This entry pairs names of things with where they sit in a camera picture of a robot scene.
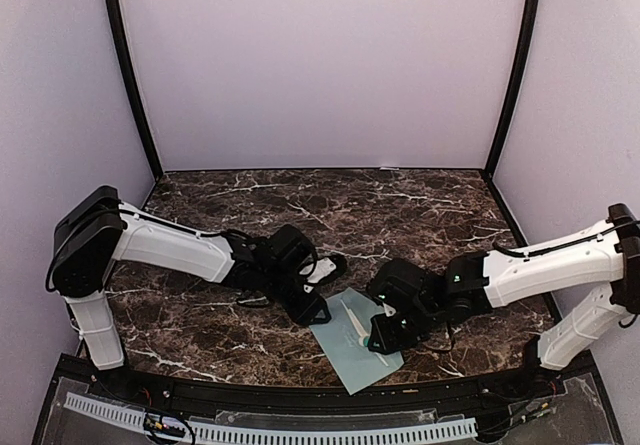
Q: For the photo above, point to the white green glue stick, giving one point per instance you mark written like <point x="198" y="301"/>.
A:
<point x="364" y="340"/>

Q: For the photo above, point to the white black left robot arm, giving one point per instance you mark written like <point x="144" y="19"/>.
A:
<point x="103" y="230"/>

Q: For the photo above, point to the black left corner frame post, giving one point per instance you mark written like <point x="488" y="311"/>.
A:
<point x="129" y="79"/>

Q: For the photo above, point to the black right corner frame post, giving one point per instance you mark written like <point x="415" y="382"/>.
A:
<point x="516" y="76"/>

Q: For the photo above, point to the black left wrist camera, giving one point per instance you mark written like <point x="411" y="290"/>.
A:
<point x="325" y="270"/>

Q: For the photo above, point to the black front table rail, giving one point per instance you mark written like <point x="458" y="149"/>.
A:
<point x="489" y="395"/>

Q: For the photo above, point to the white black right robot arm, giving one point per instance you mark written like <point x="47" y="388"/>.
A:
<point x="605" y="255"/>

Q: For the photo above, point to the black corner frame post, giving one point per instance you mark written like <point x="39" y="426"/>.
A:
<point x="516" y="76"/>
<point x="129" y="79"/>

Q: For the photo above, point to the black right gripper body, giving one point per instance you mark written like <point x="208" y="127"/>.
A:
<point x="401" y="336"/>

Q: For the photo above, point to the light blue paper envelope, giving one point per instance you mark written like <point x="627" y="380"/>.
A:
<point x="356" y="367"/>

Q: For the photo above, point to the white slotted cable duct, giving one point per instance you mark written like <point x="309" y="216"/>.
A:
<point x="234" y="427"/>

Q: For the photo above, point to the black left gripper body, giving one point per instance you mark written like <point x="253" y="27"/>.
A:
<point x="276" y="288"/>

